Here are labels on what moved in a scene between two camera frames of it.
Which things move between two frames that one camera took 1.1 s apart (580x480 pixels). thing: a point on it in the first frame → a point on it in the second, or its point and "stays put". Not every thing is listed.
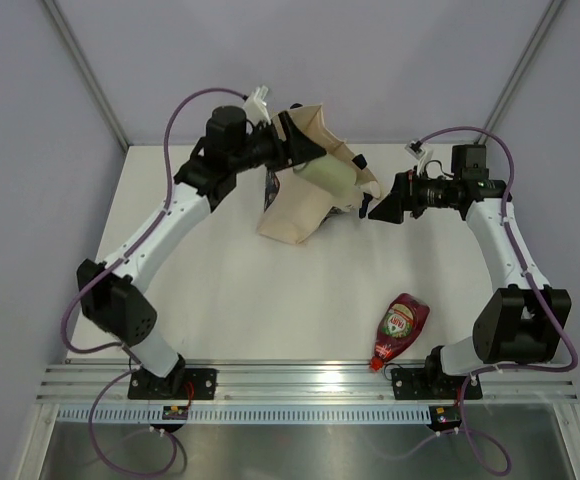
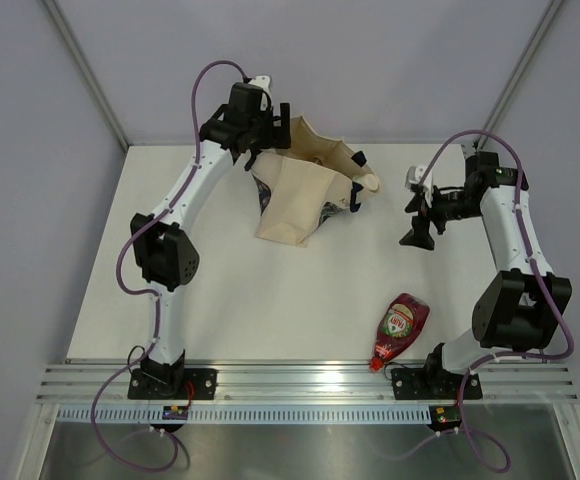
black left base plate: x=179 y=384 stays put
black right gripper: x=391 y=209 → x=419 y=236
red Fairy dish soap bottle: x=402 y=322 stays put
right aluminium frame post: x=519 y=71 stays put
